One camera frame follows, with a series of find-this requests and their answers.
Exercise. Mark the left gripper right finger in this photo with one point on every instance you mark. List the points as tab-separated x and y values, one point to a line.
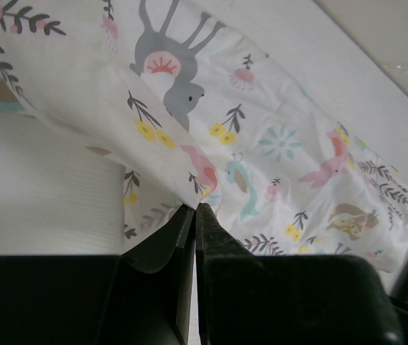
296	299

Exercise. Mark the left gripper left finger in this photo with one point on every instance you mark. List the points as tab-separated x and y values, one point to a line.
157	284

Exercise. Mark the floral patterned placemat cloth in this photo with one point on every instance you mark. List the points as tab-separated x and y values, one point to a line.
197	113

